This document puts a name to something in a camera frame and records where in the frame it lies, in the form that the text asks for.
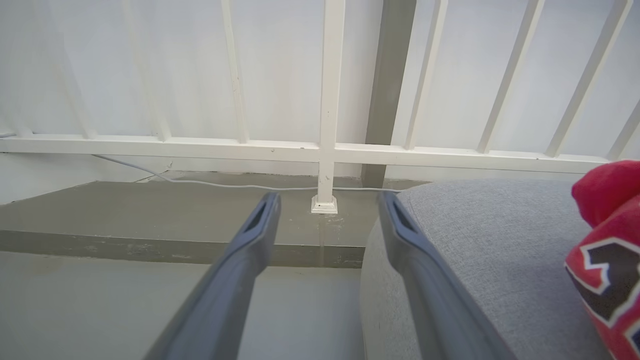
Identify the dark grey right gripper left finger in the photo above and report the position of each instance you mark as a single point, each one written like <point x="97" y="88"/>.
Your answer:
<point x="225" y="295"/>

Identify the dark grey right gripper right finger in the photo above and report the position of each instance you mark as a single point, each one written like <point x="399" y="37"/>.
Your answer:
<point x="440" y="300"/>

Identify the red basketball jersey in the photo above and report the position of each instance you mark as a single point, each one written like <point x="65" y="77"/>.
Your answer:
<point x="612" y="285"/>

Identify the grey fabric sofa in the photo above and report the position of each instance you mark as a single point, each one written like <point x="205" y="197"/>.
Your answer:
<point x="500" y="240"/>

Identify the white railing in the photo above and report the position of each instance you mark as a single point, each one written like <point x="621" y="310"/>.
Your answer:
<point x="330" y="100"/>

